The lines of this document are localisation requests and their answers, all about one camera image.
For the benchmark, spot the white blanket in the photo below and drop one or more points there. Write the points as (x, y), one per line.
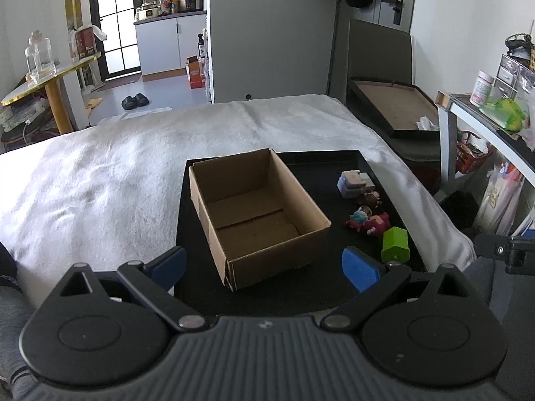
(111, 193)

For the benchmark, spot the pink bear figurine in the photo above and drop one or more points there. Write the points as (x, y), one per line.
(378, 224)

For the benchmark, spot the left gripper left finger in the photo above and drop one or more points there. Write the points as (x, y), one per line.
(149, 283)

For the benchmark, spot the orange cardboard box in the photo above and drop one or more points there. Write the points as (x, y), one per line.
(194, 73)

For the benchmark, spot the white shopping bag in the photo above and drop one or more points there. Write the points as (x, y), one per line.
(500, 200)

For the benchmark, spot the green hexagonal block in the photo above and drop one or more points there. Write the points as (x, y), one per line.
(395, 245)

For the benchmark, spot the blue red chef figurine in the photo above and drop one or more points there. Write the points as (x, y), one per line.
(360, 218)

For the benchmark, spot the white kitchen cabinet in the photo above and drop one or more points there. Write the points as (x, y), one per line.
(165, 43)

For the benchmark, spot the green plastic bag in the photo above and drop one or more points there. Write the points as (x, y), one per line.
(505, 113)

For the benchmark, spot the grey white desk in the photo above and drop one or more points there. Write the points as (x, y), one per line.
(454, 107)

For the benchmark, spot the black framed board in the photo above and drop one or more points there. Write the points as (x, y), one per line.
(398, 110)

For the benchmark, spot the clear glass jar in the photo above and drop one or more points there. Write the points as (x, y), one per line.
(39, 58)

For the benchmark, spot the red box on table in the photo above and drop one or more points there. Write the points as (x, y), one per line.
(84, 39)

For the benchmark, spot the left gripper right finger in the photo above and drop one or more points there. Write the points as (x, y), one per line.
(376, 283)

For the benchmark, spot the black slippers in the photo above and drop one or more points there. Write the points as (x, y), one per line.
(132, 102)

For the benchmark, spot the red basket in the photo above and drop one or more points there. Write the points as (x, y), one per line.
(472, 151)

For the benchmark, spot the round gold side table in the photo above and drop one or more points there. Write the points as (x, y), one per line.
(52, 88)

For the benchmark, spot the clear drawer organizer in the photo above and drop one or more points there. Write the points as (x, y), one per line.
(513, 77)

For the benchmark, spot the lavender beige charger box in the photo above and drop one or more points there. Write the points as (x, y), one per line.
(350, 184)

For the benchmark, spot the brown cardboard box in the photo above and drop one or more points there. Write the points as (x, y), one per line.
(257, 218)

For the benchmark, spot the white pink container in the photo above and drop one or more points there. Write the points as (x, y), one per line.
(482, 89)

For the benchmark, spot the dark grey armchair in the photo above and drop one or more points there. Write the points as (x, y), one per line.
(378, 53)

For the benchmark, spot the black tray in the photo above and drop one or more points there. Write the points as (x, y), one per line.
(318, 285)

